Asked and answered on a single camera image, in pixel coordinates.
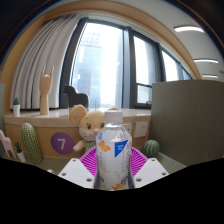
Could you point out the green plant in white pot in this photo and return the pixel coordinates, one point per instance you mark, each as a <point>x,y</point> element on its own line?
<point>16,110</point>

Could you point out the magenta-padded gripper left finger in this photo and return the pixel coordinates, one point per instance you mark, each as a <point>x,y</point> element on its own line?
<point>76,172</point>

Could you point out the clear plastic water bottle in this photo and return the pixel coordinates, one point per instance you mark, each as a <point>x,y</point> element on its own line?
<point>113,156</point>

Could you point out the wooden hand model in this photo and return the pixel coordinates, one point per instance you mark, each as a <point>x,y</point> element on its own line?
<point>45,88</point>

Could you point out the beige pleated curtain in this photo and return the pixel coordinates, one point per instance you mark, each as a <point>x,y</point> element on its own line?
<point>43,50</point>

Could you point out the white wall socket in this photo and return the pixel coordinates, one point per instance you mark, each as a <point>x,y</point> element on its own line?
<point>128,128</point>
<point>141,130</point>

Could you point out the small round green cactus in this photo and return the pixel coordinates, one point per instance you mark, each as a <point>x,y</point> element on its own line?
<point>151,148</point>

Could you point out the pink wooden horse figure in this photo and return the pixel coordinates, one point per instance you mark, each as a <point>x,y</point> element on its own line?
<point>6,145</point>

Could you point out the round purple number sign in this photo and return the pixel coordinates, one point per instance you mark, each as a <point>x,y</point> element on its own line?
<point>62,143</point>

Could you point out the tiny potted plant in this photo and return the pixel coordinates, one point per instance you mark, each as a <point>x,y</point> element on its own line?
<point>20,155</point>

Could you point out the black horse figure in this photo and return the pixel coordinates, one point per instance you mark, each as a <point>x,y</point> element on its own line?
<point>75,96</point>

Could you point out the dark-framed window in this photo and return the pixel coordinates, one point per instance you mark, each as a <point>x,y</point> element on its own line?
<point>103,63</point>

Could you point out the tall green cactus figure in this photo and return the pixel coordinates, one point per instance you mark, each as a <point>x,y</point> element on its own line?
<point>31,143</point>

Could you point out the grey-green desk partition panel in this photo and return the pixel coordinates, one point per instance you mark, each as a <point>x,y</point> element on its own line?
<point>190,120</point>

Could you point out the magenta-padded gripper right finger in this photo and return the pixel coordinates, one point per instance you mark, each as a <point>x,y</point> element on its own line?
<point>150,171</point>

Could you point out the cream mouse plush toy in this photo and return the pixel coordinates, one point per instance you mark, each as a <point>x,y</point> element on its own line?
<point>88,125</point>

